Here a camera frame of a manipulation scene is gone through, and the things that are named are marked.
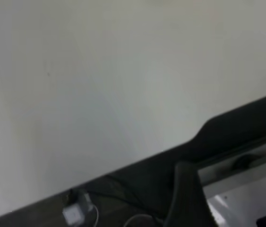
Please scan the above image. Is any white power adapter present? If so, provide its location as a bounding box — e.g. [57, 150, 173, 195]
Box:
[62, 190, 94, 225]

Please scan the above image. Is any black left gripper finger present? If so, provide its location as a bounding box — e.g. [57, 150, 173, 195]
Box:
[164, 161, 215, 227]

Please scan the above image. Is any silver metal frame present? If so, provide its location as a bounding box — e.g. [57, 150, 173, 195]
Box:
[197, 139, 266, 227]

